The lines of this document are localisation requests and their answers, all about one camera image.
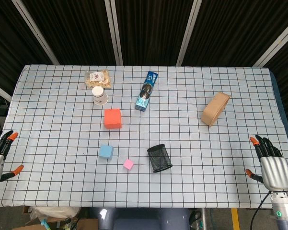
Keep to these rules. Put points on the white partition frame post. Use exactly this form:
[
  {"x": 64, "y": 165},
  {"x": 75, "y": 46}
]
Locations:
[
  {"x": 188, "y": 36},
  {"x": 275, "y": 44},
  {"x": 0, "y": 89},
  {"x": 115, "y": 36},
  {"x": 36, "y": 32}
]

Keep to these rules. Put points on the blue-grey robot torso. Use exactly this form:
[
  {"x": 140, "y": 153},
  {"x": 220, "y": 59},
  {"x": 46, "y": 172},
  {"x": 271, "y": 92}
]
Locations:
[{"x": 143, "y": 219}]

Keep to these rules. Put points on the blue cookie box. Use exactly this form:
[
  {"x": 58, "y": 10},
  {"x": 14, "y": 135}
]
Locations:
[{"x": 146, "y": 92}]

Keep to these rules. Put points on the small pink foam cube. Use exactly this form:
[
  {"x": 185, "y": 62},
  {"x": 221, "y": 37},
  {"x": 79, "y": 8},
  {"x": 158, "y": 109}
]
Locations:
[{"x": 128, "y": 164}]

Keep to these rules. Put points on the metal table leg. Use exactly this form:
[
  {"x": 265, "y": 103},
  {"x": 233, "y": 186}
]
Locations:
[{"x": 204, "y": 219}]

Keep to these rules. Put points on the white checkered tablecloth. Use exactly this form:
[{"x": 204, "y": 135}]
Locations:
[{"x": 182, "y": 143}]

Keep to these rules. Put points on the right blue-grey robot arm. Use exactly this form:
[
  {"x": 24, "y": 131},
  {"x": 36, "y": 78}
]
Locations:
[{"x": 284, "y": 215}]

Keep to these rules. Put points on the white plastic bag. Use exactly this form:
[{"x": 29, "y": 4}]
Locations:
[{"x": 55, "y": 212}]

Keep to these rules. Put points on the large orange foam cube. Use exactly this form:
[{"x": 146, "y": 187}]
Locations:
[{"x": 112, "y": 118}]

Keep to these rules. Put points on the clear snack bag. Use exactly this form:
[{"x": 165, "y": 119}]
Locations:
[{"x": 97, "y": 77}]

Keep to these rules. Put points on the tan oval container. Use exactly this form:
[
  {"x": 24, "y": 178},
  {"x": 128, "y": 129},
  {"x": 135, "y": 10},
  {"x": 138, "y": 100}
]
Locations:
[{"x": 213, "y": 111}]

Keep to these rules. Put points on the medium blue foam cube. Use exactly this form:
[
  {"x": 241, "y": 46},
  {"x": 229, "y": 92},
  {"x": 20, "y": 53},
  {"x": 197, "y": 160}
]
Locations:
[{"x": 105, "y": 151}]

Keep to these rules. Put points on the white paper cup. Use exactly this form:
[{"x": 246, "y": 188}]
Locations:
[{"x": 99, "y": 97}]

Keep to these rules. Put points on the black mesh pen holder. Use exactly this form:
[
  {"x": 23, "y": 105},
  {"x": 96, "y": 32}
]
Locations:
[{"x": 160, "y": 159}]

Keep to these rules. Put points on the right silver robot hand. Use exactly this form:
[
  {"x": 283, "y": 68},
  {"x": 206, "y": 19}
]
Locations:
[{"x": 275, "y": 171}]

